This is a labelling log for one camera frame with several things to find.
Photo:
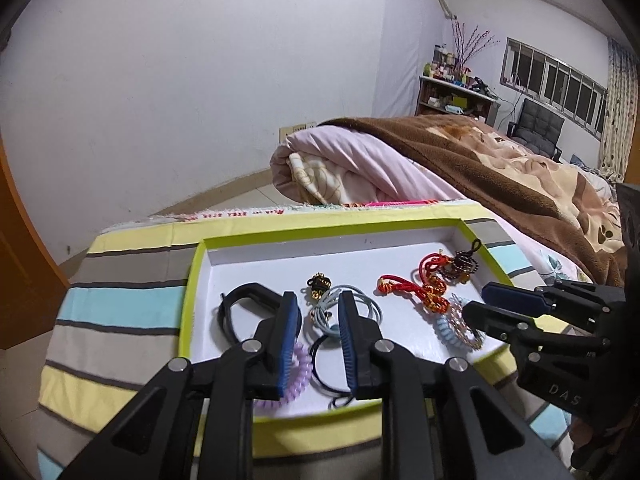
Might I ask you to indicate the striped cloth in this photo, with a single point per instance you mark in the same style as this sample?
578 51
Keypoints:
125 310

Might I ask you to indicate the barred window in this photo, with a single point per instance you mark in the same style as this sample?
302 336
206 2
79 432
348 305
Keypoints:
550 85

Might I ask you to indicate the green shallow box white inside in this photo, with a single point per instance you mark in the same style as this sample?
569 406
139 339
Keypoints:
280 265

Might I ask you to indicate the group of bottles and jars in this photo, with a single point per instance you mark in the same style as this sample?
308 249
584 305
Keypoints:
447 67

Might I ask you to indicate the grey bedding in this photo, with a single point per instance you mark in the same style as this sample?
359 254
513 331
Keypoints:
595 177

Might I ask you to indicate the black wristband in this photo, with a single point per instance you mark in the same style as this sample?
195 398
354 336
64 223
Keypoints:
250 289

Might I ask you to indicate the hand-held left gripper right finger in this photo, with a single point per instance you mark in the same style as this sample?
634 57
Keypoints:
347 345

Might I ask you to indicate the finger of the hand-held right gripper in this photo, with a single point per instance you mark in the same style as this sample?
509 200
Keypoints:
492 322
510 297

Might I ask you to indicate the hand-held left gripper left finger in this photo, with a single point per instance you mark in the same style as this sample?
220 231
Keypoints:
289 350

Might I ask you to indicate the brown patterned blanket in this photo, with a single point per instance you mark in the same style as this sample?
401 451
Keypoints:
500 175

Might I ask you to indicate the wall socket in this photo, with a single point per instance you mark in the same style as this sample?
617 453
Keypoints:
297 129

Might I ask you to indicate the wooden shelf desk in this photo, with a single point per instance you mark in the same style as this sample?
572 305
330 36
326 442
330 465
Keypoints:
450 97

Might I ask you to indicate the pink quilt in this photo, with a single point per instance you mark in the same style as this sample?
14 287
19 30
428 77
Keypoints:
360 160

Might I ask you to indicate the black chair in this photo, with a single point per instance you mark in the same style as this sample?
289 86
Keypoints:
540 125

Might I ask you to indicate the patterned curtain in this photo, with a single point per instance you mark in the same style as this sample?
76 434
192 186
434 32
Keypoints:
620 120

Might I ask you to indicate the fringed towel with red print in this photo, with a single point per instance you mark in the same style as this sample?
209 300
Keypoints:
250 212

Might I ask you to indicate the decorative branches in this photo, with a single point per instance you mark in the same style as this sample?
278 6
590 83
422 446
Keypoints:
470 42

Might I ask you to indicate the orange wooden door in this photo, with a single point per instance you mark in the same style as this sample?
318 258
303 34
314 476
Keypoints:
20 270

